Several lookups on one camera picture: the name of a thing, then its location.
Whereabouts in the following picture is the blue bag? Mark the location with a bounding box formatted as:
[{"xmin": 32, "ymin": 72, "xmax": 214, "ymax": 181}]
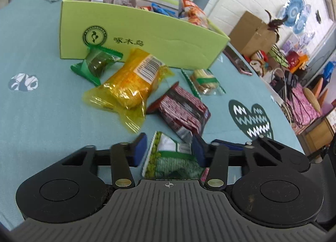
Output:
[{"xmin": 322, "ymin": 61, "xmax": 336, "ymax": 83}]

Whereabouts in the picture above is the wooden cabinet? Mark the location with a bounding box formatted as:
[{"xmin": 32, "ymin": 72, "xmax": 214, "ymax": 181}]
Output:
[{"xmin": 298, "ymin": 114, "xmax": 336, "ymax": 156}]

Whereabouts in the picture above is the dark purple plant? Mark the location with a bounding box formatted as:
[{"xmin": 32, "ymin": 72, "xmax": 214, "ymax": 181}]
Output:
[{"xmin": 265, "ymin": 9, "xmax": 287, "ymax": 41}]

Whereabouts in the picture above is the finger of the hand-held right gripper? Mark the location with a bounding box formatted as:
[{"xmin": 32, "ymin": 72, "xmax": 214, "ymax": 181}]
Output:
[{"xmin": 211, "ymin": 134, "xmax": 288, "ymax": 158}]

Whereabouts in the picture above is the pink phone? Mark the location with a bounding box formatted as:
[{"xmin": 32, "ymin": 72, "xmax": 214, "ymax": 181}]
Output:
[{"xmin": 223, "ymin": 44, "xmax": 253, "ymax": 76}]

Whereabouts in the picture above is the dark red snack packet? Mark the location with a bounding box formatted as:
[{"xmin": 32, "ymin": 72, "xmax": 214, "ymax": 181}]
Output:
[{"xmin": 146, "ymin": 82, "xmax": 212, "ymax": 143}]

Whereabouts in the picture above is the orange cushion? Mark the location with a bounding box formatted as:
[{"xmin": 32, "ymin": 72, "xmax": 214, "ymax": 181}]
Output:
[{"xmin": 303, "ymin": 76, "xmax": 328, "ymax": 112}]

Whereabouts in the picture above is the brown cardboard box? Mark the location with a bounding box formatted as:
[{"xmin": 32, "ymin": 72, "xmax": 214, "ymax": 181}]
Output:
[{"xmin": 228, "ymin": 11, "xmax": 279, "ymax": 57}]

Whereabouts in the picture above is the large blue patterned plate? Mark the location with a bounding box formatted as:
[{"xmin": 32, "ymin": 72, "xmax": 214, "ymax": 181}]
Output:
[{"xmin": 281, "ymin": 0, "xmax": 306, "ymax": 27}]

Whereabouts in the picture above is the yellow clear snack packet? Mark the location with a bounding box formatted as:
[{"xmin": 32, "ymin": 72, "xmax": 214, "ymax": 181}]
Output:
[{"xmin": 83, "ymin": 48, "xmax": 175, "ymax": 135}]

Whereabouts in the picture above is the green packet with dark ball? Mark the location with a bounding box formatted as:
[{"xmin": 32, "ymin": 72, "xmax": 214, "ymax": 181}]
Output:
[{"xmin": 70, "ymin": 46, "xmax": 124, "ymax": 86}]

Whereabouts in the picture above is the green and white snack packet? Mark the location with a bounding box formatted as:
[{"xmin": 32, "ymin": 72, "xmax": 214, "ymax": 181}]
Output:
[{"xmin": 141, "ymin": 131, "xmax": 210, "ymax": 180}]

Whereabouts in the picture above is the blue snack packet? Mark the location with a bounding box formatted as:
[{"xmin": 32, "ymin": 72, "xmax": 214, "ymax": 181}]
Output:
[{"xmin": 150, "ymin": 2, "xmax": 179, "ymax": 17}]

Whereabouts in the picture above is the pink patterned cloth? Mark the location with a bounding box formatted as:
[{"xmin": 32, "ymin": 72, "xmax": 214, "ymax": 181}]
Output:
[{"xmin": 285, "ymin": 83, "xmax": 324, "ymax": 129}]

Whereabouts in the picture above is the green-trimmed clear biscuit packet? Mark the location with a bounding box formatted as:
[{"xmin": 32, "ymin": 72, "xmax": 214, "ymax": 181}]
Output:
[{"xmin": 181, "ymin": 68, "xmax": 227, "ymax": 101}]

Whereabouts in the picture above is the light green cardboard box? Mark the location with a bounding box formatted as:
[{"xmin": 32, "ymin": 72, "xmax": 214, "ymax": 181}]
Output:
[{"xmin": 58, "ymin": 0, "xmax": 231, "ymax": 70}]

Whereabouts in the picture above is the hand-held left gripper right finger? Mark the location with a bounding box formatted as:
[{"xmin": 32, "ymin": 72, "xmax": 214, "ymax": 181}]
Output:
[{"xmin": 191, "ymin": 135, "xmax": 263, "ymax": 189}]

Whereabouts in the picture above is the small blue patterned plate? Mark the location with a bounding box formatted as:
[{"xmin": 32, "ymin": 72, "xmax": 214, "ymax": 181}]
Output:
[{"xmin": 295, "ymin": 4, "xmax": 312, "ymax": 35}]

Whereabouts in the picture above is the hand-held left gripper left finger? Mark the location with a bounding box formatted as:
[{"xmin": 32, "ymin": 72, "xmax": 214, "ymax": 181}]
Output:
[{"xmin": 61, "ymin": 133, "xmax": 148, "ymax": 188}]

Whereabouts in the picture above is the red pot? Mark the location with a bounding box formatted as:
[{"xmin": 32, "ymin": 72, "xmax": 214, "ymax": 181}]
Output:
[{"xmin": 286, "ymin": 50, "xmax": 300, "ymax": 67}]

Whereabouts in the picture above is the large orange snack bag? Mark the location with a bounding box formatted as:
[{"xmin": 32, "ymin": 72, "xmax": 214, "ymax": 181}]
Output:
[{"xmin": 178, "ymin": 0, "xmax": 210, "ymax": 29}]

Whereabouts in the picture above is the teal printed tablecloth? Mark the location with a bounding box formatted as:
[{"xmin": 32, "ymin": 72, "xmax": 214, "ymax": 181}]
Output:
[{"xmin": 0, "ymin": 0, "xmax": 307, "ymax": 232}]

